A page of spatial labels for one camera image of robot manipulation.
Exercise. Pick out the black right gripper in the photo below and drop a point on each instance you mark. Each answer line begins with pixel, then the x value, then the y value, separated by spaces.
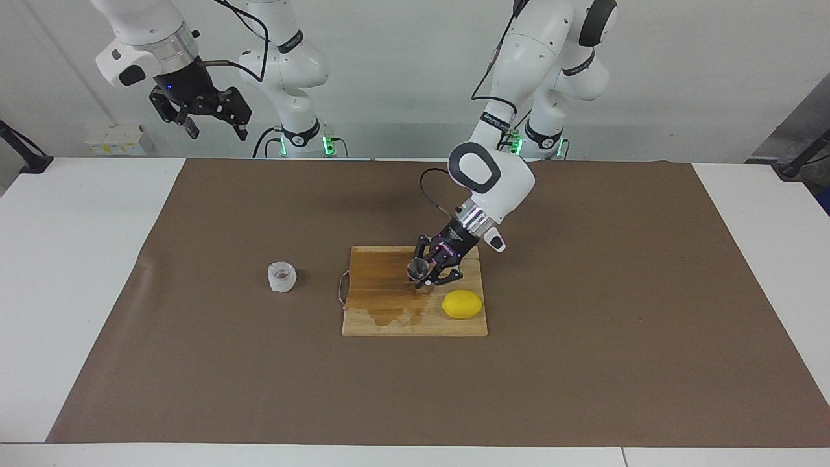
pixel 188 87

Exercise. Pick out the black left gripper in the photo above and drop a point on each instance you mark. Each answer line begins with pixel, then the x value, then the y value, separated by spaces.
pixel 455 245

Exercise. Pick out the steel double jigger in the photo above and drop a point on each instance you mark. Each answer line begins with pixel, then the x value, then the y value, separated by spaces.
pixel 418 269

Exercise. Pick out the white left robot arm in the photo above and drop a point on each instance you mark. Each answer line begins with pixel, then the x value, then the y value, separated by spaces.
pixel 499 188

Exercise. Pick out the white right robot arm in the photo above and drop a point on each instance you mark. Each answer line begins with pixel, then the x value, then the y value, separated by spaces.
pixel 292 65

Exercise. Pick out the yellow lemon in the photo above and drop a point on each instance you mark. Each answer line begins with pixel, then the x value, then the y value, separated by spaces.
pixel 462 304

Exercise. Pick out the wooden cutting board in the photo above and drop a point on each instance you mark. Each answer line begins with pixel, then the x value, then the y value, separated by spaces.
pixel 382 305

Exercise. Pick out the white box with yellow label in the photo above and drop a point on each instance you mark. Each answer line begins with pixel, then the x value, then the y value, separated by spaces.
pixel 117 141

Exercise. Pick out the black clamp stand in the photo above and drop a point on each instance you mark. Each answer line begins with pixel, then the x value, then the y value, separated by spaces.
pixel 26 155
pixel 801 159

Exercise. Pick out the brown paper table mat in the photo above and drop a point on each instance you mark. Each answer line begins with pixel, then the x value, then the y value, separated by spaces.
pixel 194 357

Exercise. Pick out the dark blue object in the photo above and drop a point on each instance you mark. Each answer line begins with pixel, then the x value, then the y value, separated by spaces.
pixel 825 201

